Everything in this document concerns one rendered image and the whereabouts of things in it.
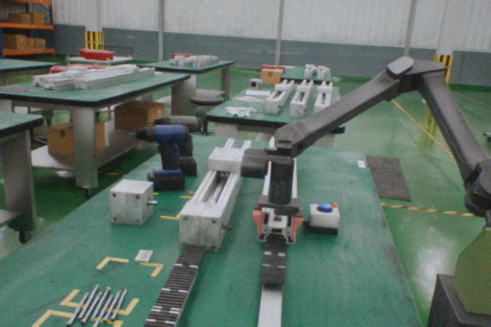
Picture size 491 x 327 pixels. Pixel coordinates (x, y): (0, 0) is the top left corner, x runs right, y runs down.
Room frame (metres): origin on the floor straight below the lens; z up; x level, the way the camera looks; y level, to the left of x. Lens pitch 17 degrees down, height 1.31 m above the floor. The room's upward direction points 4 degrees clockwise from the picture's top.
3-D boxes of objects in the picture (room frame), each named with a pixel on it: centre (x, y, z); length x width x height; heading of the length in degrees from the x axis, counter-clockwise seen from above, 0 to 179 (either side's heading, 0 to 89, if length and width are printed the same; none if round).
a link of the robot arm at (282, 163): (1.05, -0.08, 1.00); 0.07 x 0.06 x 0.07; 82
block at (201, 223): (1.06, 0.09, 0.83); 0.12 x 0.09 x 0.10; 85
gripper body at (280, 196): (1.04, -0.09, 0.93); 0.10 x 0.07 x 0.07; 85
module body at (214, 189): (1.51, 0.07, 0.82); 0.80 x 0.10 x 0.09; 175
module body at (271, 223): (1.49, -0.12, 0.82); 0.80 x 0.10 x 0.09; 175
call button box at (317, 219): (1.20, -0.22, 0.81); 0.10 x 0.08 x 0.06; 85
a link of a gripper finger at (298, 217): (1.04, -0.11, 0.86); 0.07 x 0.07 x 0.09; 85
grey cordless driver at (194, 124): (1.64, 0.28, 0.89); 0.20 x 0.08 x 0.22; 99
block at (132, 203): (1.20, 0.30, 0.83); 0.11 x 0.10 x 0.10; 85
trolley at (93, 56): (6.16, 1.99, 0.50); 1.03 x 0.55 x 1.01; 176
